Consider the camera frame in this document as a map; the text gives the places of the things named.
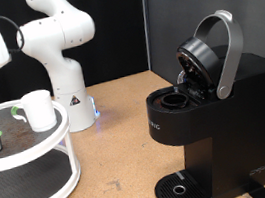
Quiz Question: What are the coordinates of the white mug with green handle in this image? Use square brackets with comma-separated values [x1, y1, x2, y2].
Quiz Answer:
[7, 88, 59, 137]

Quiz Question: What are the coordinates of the black Keurig coffee machine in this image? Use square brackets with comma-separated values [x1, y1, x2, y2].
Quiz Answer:
[127, 2, 265, 198]

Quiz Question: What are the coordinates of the white two-tier turntable stand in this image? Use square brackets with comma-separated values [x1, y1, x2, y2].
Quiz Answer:
[0, 91, 86, 198]

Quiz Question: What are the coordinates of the black backdrop curtain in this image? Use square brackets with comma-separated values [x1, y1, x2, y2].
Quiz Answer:
[0, 0, 159, 111]

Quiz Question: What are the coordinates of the black tape strip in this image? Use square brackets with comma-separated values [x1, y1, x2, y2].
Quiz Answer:
[241, 177, 265, 198]

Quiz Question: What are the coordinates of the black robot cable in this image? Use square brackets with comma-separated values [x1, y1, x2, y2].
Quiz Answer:
[0, 10, 28, 56]

